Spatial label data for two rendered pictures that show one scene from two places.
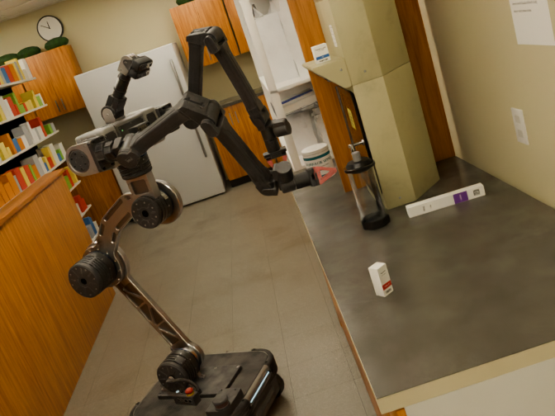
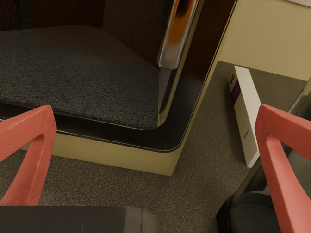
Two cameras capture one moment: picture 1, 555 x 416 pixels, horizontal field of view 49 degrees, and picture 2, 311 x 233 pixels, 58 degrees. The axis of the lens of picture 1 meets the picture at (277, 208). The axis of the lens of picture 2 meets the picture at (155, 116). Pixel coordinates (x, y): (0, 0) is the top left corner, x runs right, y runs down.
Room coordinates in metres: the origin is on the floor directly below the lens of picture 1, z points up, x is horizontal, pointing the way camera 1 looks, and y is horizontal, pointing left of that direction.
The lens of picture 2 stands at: (2.18, -0.14, 1.21)
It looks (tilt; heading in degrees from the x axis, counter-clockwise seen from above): 36 degrees down; 261
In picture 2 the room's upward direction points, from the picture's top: 16 degrees clockwise
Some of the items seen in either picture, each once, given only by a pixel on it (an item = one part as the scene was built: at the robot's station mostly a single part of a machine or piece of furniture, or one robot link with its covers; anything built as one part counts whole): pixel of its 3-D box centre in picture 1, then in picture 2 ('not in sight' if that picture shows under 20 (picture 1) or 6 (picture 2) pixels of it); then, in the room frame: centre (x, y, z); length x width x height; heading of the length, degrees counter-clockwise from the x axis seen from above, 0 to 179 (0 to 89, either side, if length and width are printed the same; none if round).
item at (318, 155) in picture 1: (318, 162); not in sight; (2.84, -0.26, 1.01); 0.13 x 0.13 x 0.15
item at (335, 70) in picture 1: (324, 74); not in sight; (2.26, -0.32, 1.46); 0.32 x 0.12 x 0.10; 179
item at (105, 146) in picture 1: (107, 152); not in sight; (2.25, 0.52, 1.45); 0.09 x 0.08 x 0.12; 153
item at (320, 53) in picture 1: (320, 53); not in sight; (2.22, -0.32, 1.54); 0.05 x 0.05 x 0.06; 89
